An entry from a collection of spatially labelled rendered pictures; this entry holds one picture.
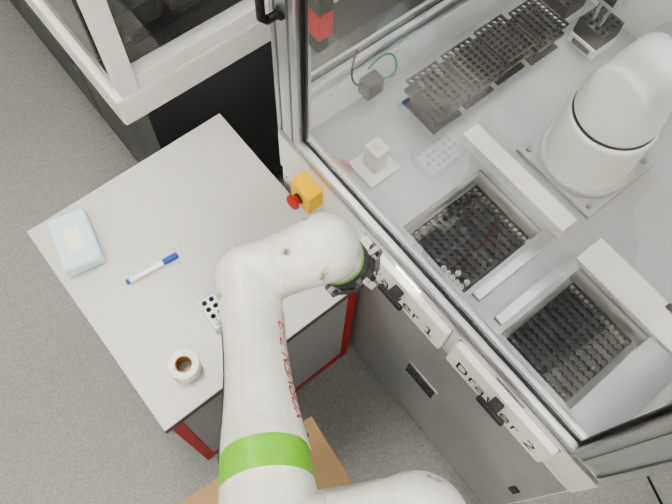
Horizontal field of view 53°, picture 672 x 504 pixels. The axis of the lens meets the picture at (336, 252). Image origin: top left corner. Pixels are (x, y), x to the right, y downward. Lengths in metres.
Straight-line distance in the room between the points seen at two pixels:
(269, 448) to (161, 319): 0.87
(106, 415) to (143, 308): 0.82
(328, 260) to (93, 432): 1.57
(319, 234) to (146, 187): 0.89
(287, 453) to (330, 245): 0.32
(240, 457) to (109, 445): 1.60
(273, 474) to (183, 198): 1.08
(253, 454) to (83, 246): 1.00
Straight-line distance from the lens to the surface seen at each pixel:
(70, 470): 2.43
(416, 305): 1.48
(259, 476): 0.81
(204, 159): 1.82
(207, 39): 1.81
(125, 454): 2.39
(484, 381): 1.46
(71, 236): 1.74
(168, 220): 1.75
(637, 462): 1.25
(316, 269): 0.99
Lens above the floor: 2.29
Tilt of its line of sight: 66 degrees down
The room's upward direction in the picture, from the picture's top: 5 degrees clockwise
